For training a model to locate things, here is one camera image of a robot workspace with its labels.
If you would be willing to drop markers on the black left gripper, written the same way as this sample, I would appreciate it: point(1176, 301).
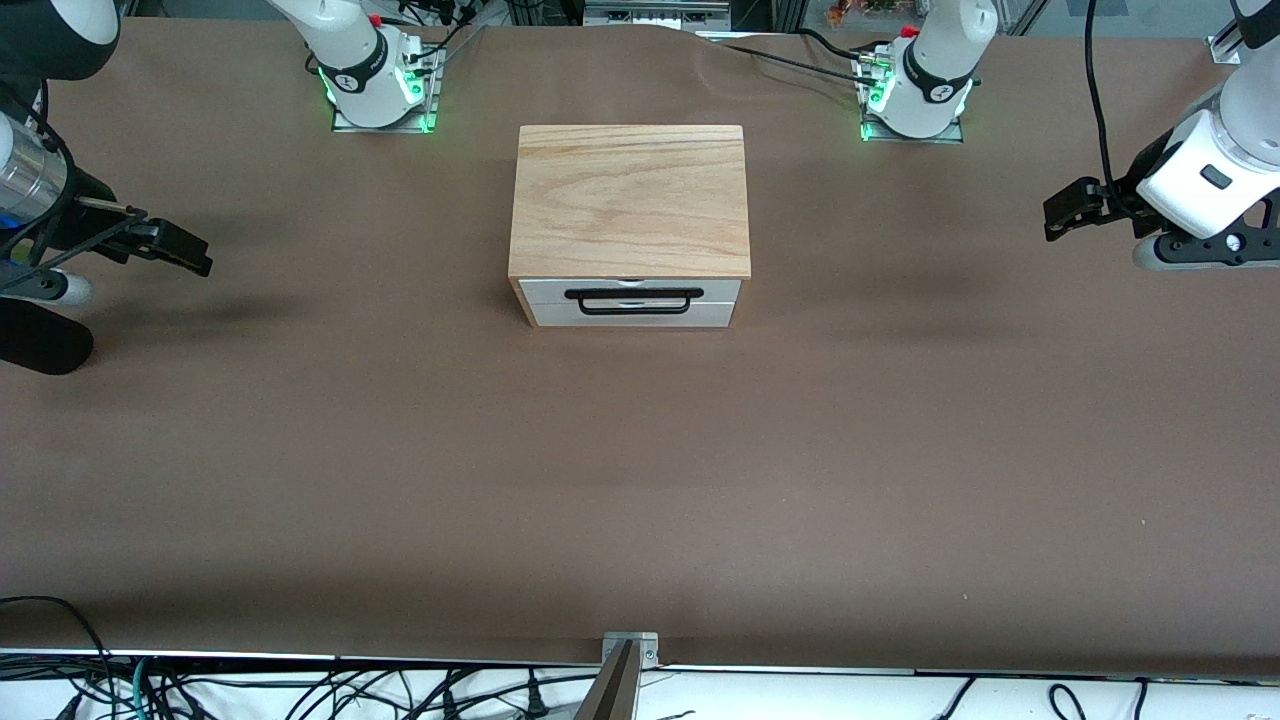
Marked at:
point(1131, 188)

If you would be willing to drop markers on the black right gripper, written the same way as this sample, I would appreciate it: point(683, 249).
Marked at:
point(84, 226)

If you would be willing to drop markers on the white front wooden drawer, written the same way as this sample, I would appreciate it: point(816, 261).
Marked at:
point(540, 290)

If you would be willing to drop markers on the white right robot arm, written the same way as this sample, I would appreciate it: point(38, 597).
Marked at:
point(365, 95)

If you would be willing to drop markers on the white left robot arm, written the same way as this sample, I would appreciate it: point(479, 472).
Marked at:
point(935, 110)

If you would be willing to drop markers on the wooden drawer cabinet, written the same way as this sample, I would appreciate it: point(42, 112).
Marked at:
point(630, 200)

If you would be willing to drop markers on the black foam cylinder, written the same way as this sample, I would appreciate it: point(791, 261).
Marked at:
point(40, 340)

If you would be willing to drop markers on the aluminium profile bar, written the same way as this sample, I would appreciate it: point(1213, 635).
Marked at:
point(1228, 45)

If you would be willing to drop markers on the orange items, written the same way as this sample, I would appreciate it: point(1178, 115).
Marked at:
point(860, 12)

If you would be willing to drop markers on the grey device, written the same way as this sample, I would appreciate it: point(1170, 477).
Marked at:
point(655, 15)

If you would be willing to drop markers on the brown table cover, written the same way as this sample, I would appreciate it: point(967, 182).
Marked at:
point(640, 480)

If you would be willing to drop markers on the silver table edge rail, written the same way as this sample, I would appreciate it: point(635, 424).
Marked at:
point(300, 659)

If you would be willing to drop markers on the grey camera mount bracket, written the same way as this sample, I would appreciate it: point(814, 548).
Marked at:
point(615, 690)

